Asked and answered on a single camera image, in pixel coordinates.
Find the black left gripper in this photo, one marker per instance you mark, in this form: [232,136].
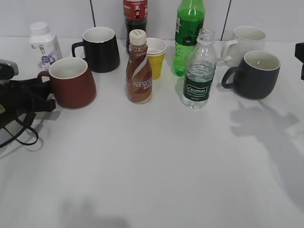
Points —
[27,96]

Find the red mug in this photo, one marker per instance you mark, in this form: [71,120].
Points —
[72,82]

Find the clear water bottle green label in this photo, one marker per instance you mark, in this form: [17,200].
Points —
[200,71]

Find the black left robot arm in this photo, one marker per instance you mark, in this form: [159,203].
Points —
[4,122]

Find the black mug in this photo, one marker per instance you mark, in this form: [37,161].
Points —
[100,49]

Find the dark grey mug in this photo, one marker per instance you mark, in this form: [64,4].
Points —
[255,77]

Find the white mug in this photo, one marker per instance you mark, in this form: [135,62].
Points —
[244,39]

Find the white yogurt drink bottle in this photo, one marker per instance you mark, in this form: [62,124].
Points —
[44,45]

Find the brown Nescafe coffee bottle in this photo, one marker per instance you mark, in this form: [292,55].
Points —
[138,71]

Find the dark cola bottle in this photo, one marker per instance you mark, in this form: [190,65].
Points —
[136,14]

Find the yellow paper cup stack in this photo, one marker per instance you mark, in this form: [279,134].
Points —
[156,54]

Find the green soda bottle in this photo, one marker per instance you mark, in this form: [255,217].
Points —
[190,19]

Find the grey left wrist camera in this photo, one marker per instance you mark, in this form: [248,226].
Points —
[8,69]

